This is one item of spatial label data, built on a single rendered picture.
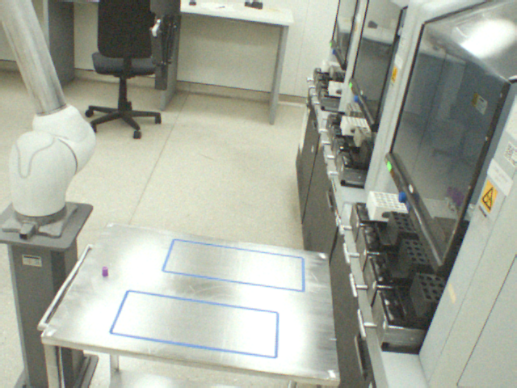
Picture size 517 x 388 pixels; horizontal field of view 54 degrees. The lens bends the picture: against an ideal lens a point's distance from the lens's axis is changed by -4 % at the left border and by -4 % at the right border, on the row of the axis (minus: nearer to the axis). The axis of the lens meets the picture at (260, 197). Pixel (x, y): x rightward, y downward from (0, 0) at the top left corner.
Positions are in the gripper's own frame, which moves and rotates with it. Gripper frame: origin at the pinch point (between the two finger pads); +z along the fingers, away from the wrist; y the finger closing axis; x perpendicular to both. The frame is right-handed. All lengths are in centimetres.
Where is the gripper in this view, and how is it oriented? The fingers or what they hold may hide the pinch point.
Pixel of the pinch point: (161, 76)
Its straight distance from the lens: 141.8
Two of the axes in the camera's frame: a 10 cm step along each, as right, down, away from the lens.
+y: -2.4, 4.3, -8.7
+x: 9.6, 2.3, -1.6
